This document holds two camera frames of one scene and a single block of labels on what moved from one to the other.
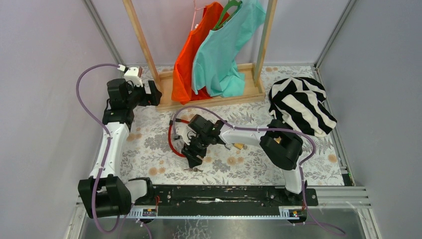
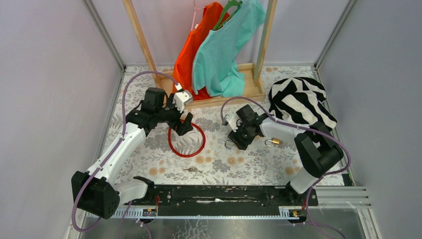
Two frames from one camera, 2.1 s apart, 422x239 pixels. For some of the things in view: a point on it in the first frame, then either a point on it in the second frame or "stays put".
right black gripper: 191,153 to 235,137
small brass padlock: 277,140 stays put
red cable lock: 169,135 stays put
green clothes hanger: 231,3 stays put
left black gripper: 152,99 to 182,128
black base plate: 227,196 stays put
